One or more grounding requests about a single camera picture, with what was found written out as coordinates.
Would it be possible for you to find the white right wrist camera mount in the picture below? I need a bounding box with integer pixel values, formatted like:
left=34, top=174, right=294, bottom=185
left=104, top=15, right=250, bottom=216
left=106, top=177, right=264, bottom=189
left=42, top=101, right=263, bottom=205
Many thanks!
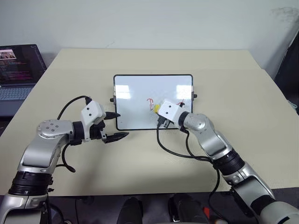
left=158, top=98, right=184, bottom=123

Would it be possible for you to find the black framed whiteboard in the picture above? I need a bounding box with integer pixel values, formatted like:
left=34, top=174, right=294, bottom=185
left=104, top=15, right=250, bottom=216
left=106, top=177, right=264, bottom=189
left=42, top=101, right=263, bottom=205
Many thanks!
left=109, top=74, right=198, bottom=131

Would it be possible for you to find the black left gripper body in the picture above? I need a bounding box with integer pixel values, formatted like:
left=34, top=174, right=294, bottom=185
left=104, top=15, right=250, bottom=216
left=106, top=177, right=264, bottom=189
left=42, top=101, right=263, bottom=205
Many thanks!
left=89, top=119, right=106, bottom=141

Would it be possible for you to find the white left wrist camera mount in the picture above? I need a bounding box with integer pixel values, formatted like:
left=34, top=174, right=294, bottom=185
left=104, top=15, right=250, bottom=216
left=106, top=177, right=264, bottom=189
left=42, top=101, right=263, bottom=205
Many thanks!
left=80, top=100, right=106, bottom=143

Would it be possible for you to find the large black object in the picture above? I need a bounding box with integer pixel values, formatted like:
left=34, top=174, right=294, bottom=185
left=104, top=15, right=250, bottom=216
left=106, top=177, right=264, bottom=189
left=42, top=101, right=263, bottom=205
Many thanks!
left=273, top=35, right=299, bottom=116

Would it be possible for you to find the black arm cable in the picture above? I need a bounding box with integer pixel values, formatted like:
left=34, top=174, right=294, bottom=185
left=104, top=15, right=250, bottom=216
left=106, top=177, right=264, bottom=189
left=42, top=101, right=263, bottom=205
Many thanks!
left=156, top=117, right=231, bottom=223
left=56, top=95, right=92, bottom=174

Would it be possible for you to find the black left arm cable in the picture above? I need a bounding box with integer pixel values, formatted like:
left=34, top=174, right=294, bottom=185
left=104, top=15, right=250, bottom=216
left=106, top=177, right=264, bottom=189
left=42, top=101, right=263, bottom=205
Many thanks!
left=56, top=95, right=92, bottom=174

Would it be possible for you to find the grey laptop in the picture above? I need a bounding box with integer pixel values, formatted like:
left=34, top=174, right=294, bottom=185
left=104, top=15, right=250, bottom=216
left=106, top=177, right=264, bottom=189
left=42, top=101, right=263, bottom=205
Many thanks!
left=0, top=44, right=48, bottom=118

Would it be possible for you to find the dark rounded shape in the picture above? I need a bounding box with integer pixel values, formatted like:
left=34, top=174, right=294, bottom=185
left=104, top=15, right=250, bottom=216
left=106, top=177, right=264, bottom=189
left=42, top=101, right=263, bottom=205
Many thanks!
left=116, top=196, right=143, bottom=224
left=167, top=193, right=209, bottom=224

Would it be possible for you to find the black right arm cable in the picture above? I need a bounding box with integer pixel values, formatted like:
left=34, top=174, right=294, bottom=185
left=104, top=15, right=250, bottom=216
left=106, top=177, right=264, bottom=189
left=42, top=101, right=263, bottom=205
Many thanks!
left=156, top=117, right=231, bottom=223

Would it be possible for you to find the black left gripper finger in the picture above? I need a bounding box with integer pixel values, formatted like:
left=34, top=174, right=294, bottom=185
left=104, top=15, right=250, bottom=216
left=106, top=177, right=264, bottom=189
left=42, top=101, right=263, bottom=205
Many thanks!
left=104, top=112, right=121, bottom=121
left=102, top=132, right=130, bottom=144

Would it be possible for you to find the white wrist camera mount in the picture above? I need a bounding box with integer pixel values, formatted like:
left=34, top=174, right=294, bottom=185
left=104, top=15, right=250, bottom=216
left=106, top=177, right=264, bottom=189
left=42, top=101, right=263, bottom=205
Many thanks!
left=80, top=100, right=106, bottom=143
left=158, top=98, right=184, bottom=123

